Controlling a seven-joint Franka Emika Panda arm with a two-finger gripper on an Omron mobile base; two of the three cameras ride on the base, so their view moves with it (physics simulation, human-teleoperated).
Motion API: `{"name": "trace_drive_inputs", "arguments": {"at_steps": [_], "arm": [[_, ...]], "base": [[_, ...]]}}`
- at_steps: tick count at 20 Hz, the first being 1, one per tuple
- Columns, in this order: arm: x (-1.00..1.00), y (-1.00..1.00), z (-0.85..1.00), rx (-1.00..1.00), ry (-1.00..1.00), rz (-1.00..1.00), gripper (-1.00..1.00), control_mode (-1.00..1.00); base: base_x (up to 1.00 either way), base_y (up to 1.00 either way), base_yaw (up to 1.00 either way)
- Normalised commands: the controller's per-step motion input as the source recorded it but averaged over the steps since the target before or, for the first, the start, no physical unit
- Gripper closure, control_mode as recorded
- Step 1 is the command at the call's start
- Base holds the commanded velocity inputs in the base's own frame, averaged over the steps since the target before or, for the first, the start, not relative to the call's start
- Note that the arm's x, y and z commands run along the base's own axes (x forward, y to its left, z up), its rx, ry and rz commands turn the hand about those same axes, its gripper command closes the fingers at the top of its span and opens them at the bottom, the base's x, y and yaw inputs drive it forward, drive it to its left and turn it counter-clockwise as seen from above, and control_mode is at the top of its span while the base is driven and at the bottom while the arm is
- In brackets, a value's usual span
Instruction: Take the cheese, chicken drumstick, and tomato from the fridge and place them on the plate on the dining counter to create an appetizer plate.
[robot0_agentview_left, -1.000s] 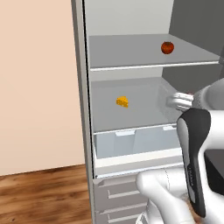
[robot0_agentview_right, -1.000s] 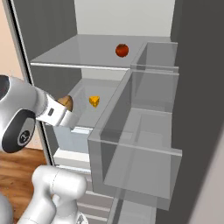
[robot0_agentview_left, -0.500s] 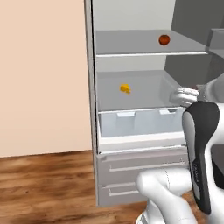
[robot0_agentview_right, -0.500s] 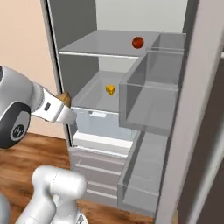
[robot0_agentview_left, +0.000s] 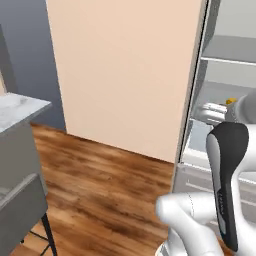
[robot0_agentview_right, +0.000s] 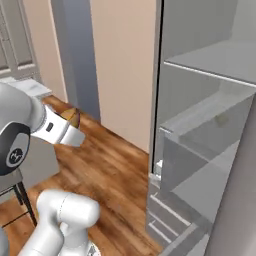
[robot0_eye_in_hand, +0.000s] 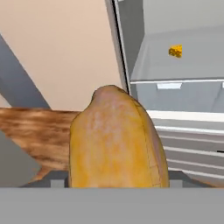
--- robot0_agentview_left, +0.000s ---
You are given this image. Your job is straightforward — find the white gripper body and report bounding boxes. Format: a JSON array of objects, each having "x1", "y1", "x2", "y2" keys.
[{"x1": 194, "y1": 102, "x2": 229, "y2": 127}]

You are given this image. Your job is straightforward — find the fridge with open interior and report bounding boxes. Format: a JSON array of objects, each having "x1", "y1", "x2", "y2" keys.
[{"x1": 171, "y1": 0, "x2": 256, "y2": 236}]

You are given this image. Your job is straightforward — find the grey fridge shelf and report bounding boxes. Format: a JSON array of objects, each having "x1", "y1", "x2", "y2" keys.
[{"x1": 199, "y1": 34, "x2": 256, "y2": 67}]

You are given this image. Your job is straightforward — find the white fridge drawer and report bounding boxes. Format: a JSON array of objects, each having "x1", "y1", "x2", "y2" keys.
[{"x1": 172, "y1": 162, "x2": 256, "y2": 231}]

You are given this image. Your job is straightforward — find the beige fridge door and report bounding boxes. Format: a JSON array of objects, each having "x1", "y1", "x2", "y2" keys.
[{"x1": 45, "y1": 0, "x2": 222, "y2": 165}]

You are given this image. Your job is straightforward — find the marble top dining counter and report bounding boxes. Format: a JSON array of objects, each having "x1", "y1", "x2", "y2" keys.
[{"x1": 0, "y1": 92, "x2": 53, "y2": 214}]

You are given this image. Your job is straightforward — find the grey stool with black legs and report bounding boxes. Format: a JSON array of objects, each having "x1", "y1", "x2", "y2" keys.
[{"x1": 0, "y1": 172, "x2": 59, "y2": 256}]

